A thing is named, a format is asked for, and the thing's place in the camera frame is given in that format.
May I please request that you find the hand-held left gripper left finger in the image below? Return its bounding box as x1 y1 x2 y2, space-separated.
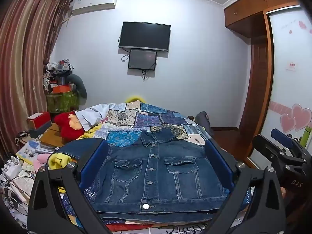
27 139 115 234

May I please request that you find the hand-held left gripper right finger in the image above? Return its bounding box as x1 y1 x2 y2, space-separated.
195 140 293 234

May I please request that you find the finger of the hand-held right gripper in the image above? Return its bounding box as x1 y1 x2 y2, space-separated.
252 134 308 173
270 128 301 150

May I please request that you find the blue denim jacket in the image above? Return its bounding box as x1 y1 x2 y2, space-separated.
60 127 228 221

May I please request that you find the green bottle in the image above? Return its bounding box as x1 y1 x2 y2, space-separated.
299 126 312 148

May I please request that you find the yellow blanket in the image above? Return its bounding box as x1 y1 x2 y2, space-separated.
47 124 110 193

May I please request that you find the red plush toy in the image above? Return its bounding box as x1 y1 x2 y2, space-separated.
54 111 86 143

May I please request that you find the white heart-print sliding door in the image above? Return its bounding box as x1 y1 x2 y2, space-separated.
249 5 312 168

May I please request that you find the dark fabric item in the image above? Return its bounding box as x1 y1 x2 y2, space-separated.
195 111 215 137

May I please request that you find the pale blue shirt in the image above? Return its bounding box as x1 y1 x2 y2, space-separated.
74 103 127 131

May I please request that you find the pink plush item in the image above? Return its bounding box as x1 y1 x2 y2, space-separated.
33 153 51 172

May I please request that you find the grey box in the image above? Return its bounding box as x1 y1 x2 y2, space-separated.
29 123 53 138

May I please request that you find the stack of magazines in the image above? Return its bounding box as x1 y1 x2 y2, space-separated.
16 140 61 166

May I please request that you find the green storage box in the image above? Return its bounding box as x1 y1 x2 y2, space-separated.
46 91 80 114

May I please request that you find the red box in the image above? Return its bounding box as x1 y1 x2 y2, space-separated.
27 112 51 129

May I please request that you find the lettered grey bedsheet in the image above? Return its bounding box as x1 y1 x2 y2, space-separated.
136 221 220 234

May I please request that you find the grey pillow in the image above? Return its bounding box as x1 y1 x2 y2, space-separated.
66 73 87 100

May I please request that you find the orange box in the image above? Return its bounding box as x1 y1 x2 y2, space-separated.
52 85 72 94

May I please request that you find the pile of mixed clutter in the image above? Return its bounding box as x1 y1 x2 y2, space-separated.
43 59 74 94

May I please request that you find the brown wooden wardrobe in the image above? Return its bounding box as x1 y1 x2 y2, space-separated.
224 0 303 168

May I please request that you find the striped brown curtain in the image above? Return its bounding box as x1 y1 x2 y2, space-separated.
0 0 72 152

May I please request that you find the white air conditioner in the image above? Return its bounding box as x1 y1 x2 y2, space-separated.
71 0 119 17

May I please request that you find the tangle of black cables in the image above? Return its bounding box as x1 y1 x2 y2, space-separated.
0 175 32 216

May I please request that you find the small black wall monitor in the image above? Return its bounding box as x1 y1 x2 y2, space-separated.
128 49 157 71

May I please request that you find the large black wall television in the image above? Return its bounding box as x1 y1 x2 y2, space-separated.
119 21 171 52

